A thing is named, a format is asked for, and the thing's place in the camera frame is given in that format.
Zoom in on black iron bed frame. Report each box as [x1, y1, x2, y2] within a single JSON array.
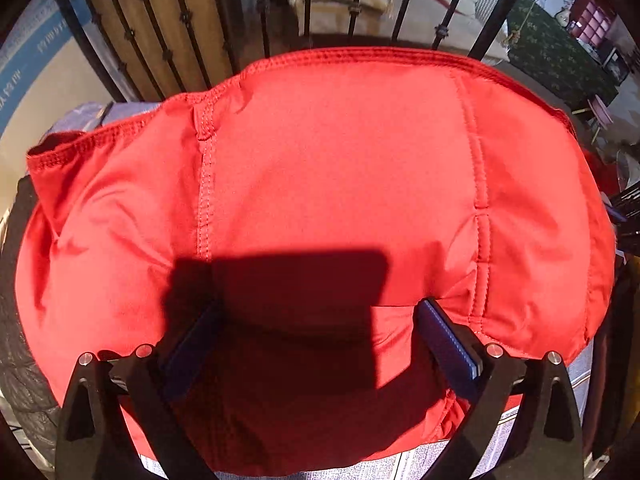
[[54, 0, 516, 102]]

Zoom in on blue plaid bed sheet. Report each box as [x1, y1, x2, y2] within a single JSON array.
[[41, 100, 597, 480]]

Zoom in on red puffer jacket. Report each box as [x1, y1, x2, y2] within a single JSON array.
[[15, 48, 615, 476]]

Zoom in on pink round stool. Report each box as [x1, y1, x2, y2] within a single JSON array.
[[572, 94, 614, 145]]

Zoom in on black quilted jacket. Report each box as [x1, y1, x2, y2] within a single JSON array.
[[1, 177, 60, 464]]

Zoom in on white bed with pillows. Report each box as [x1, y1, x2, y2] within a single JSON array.
[[288, 0, 498, 55]]

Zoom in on green patterned cabinet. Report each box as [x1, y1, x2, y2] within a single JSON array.
[[506, 0, 618, 107]]

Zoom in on red phone booth shelf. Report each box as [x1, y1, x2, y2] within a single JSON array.
[[570, 0, 617, 49]]

